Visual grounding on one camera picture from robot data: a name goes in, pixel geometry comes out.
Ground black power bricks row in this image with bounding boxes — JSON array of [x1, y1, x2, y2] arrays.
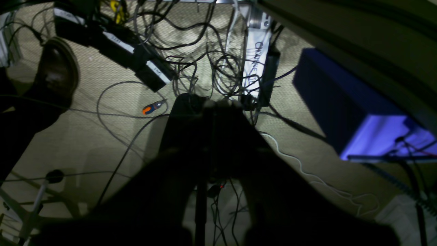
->
[[53, 2, 176, 92]]

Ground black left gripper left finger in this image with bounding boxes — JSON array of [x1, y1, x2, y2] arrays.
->
[[34, 93, 206, 246]]

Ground white labelled power strip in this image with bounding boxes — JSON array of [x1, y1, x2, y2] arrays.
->
[[239, 4, 272, 102]]

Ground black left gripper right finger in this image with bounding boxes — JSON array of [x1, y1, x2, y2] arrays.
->
[[209, 101, 399, 246]]

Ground orange handled screwdriver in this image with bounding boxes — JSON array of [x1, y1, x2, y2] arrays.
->
[[142, 100, 165, 115]]

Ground blue box under table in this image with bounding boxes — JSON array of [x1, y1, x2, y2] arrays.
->
[[293, 48, 436, 163]]

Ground white thin cable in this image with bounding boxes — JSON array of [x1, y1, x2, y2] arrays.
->
[[261, 133, 380, 217]]

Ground brown leather shoe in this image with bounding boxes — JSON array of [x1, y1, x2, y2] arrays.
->
[[26, 37, 81, 110]]

